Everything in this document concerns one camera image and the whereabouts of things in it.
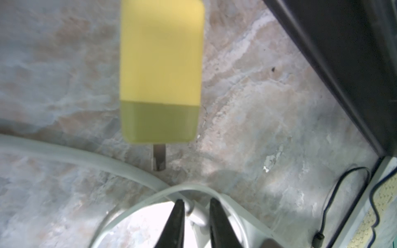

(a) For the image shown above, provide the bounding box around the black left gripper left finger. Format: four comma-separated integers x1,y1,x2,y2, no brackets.
155,199,185,248

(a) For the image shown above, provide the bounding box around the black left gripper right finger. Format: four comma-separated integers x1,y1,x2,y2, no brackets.
209,198,243,248

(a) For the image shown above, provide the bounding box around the white power strip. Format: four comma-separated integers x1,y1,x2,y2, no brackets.
102,199,283,248

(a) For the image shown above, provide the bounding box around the black usb cable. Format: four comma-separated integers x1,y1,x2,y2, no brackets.
311,166,397,248

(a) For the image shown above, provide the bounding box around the yellow plug adapter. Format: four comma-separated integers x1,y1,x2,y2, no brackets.
120,1,205,171

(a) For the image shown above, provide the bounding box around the yellow keyboard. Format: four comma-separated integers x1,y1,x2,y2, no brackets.
328,157,397,248

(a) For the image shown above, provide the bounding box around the black white chessboard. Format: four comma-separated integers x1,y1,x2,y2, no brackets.
266,1,397,157

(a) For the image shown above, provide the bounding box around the white charging cable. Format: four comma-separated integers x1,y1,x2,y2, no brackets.
88,182,289,248

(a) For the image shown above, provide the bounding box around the thick white power cord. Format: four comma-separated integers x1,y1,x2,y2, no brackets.
0,133,199,218

